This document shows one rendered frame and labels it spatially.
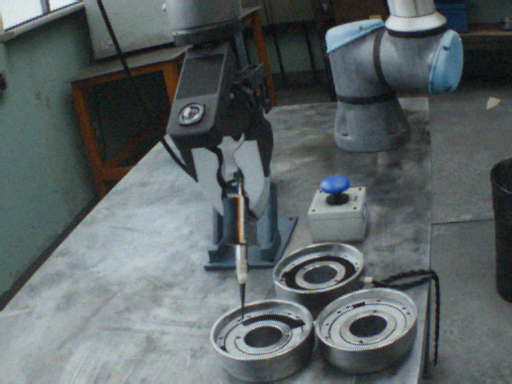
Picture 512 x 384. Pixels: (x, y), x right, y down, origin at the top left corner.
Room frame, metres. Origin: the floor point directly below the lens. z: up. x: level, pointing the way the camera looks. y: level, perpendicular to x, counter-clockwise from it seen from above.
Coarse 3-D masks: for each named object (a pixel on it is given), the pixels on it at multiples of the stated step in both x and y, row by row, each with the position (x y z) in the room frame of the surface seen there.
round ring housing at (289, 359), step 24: (240, 312) 0.54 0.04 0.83; (264, 312) 0.54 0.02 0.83; (288, 312) 0.53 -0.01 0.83; (216, 336) 0.51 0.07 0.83; (240, 336) 0.51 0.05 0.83; (264, 336) 0.52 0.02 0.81; (288, 336) 0.49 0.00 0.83; (312, 336) 0.48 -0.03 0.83; (240, 360) 0.45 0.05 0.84; (264, 360) 0.45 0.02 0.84; (288, 360) 0.45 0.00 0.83
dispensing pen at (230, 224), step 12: (240, 180) 0.60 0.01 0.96; (240, 192) 0.60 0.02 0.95; (228, 204) 0.58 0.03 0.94; (228, 216) 0.57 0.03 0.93; (228, 228) 0.57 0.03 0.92; (228, 240) 0.56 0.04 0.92; (240, 252) 0.56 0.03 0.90; (240, 264) 0.56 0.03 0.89; (240, 276) 0.55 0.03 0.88; (240, 288) 0.55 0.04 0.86
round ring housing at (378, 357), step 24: (336, 312) 0.51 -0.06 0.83; (360, 312) 0.50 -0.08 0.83; (384, 312) 0.49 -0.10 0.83; (408, 312) 0.48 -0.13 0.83; (360, 336) 0.49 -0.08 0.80; (384, 336) 0.45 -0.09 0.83; (408, 336) 0.44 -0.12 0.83; (336, 360) 0.44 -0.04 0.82; (360, 360) 0.43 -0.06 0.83; (384, 360) 0.42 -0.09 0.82
